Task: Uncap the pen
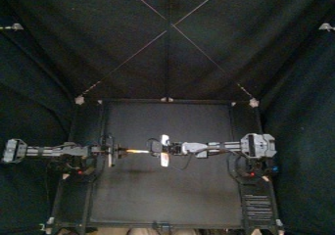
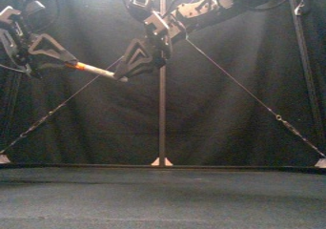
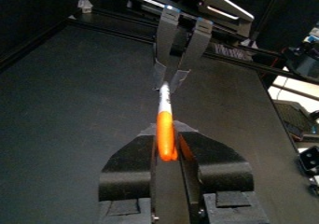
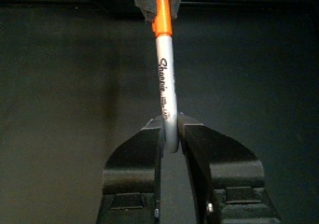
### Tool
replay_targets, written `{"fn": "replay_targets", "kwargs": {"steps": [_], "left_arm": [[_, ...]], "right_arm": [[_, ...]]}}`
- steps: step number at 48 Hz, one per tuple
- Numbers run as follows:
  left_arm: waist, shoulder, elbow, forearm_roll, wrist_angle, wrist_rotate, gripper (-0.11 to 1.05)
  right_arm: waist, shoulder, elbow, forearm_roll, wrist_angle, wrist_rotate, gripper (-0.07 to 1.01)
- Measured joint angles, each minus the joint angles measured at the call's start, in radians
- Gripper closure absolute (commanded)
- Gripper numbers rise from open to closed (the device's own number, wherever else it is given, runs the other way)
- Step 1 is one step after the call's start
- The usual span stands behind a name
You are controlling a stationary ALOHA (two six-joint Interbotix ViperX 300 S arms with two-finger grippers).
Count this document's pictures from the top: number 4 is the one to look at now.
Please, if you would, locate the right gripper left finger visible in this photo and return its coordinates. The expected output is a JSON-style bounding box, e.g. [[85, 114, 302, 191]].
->
[[96, 115, 167, 224]]

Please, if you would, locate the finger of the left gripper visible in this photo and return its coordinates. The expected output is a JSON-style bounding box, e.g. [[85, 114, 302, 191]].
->
[[167, 0, 186, 20], [130, 0, 160, 22]]

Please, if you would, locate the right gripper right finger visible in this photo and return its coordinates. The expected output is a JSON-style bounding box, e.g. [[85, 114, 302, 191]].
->
[[178, 113, 284, 224]]

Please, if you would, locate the grey marker pen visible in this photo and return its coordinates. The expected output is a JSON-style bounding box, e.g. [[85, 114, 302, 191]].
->
[[151, 0, 180, 154]]

